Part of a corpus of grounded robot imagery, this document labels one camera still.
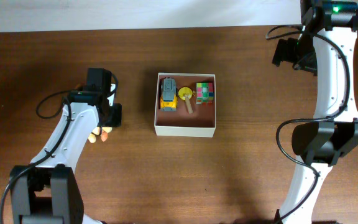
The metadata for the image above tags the grey yellow toy car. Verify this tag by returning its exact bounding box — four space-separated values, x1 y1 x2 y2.
160 78 178 111

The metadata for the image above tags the colourful puzzle cube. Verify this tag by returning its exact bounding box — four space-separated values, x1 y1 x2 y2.
196 82 214 105

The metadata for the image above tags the white cardboard box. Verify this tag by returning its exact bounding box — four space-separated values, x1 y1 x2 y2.
154 72 216 138

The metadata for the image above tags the yellow wooden rattle drum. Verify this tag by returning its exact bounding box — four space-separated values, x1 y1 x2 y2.
178 87 195 114

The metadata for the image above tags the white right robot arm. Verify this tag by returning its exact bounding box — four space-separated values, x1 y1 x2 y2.
272 1 358 223

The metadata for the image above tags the yellow plush duck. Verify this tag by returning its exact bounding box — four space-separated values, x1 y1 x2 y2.
88 126 112 143

